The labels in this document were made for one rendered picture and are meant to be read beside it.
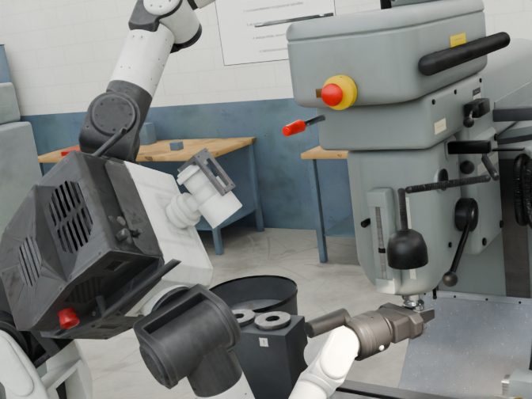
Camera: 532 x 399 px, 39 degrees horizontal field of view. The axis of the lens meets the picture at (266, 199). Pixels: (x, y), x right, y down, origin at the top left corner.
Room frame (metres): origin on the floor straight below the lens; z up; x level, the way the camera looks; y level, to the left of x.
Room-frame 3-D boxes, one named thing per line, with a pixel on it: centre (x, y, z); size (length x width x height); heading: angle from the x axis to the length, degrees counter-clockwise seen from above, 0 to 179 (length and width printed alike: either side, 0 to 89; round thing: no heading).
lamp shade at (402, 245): (1.28, -0.24, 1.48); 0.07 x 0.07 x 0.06
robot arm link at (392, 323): (1.48, -0.21, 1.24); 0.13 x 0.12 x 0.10; 32
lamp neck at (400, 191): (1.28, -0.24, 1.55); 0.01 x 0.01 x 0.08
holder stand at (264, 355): (1.77, 0.07, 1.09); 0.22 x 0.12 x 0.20; 62
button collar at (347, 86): (1.34, -0.16, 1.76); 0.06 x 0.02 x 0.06; 55
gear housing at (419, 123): (1.56, -0.31, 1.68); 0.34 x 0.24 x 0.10; 145
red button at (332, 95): (1.32, -0.14, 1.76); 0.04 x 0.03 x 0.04; 55
